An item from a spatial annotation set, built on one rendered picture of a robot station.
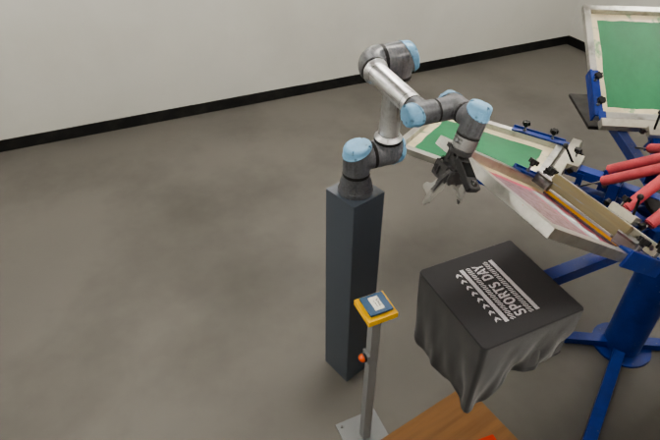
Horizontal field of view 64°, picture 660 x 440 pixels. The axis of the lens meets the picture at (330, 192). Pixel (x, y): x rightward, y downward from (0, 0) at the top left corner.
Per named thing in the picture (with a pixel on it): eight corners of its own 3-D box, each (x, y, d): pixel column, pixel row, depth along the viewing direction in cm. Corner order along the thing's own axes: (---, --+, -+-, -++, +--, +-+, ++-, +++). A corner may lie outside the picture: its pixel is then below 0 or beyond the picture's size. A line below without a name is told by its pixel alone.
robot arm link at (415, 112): (346, 43, 191) (413, 105, 156) (373, 38, 195) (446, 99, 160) (344, 73, 199) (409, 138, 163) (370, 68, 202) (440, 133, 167)
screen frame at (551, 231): (546, 238, 155) (555, 228, 154) (434, 142, 198) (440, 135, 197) (655, 274, 202) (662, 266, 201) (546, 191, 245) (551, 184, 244)
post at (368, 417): (355, 465, 254) (363, 335, 197) (335, 425, 270) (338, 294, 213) (395, 446, 261) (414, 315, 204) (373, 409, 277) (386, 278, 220)
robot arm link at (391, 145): (362, 158, 229) (373, 37, 195) (393, 151, 234) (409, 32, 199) (374, 175, 221) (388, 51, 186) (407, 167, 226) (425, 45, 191)
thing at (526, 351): (469, 413, 218) (489, 349, 193) (465, 406, 221) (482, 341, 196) (556, 374, 234) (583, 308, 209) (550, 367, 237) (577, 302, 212)
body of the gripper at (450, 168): (447, 174, 177) (462, 141, 171) (463, 188, 170) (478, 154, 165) (429, 173, 173) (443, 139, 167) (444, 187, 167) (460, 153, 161)
